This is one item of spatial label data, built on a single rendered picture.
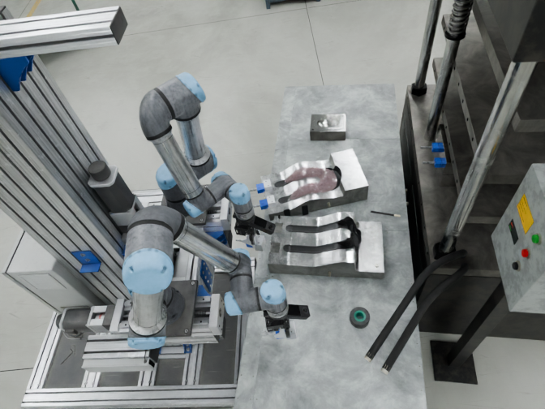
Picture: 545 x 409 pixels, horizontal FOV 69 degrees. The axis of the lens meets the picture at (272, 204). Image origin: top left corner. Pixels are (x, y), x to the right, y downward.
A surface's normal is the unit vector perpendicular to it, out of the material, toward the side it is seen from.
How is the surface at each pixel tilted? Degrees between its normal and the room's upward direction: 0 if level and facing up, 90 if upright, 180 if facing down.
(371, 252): 0
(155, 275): 83
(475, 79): 0
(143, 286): 83
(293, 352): 0
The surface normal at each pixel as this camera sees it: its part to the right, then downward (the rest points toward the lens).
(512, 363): -0.12, -0.60
